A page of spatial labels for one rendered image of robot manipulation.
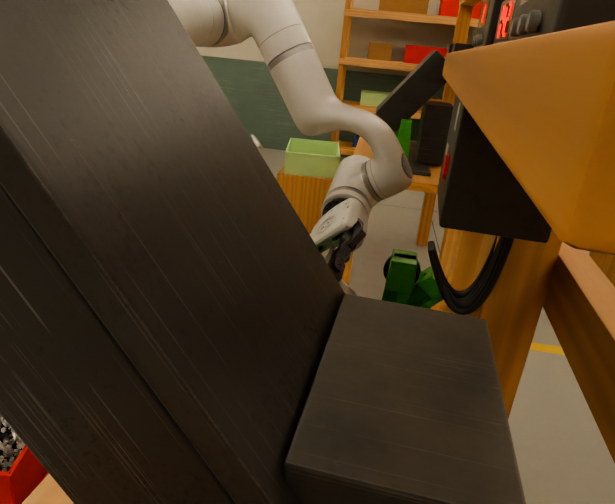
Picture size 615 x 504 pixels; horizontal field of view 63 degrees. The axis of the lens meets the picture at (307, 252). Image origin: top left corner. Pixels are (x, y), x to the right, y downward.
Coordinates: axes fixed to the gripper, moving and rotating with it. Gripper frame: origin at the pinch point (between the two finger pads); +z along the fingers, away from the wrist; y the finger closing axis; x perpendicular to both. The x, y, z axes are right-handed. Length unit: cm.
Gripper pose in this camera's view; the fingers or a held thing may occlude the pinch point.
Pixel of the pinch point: (325, 272)
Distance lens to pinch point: 74.3
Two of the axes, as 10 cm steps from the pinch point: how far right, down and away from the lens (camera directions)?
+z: -2.3, 5.9, -7.7
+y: 6.9, -4.6, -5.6
